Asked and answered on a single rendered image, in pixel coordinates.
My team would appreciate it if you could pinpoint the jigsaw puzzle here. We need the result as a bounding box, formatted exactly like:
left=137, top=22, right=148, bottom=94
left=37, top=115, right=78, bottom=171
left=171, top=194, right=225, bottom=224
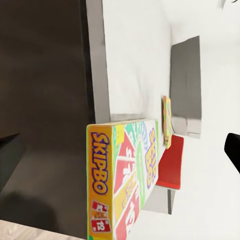
left=163, top=95, right=172, bottom=149

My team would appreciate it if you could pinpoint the board game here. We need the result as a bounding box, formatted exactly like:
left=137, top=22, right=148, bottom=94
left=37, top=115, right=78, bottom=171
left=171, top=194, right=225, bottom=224
left=86, top=118, right=159, bottom=240

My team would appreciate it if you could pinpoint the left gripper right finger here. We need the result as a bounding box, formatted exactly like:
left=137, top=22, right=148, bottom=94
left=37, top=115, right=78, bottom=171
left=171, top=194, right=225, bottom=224
left=224, top=132, right=240, bottom=173

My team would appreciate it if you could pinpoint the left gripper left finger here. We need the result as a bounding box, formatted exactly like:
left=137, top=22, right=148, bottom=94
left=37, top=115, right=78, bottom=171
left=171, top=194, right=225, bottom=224
left=0, top=133, right=26, bottom=193

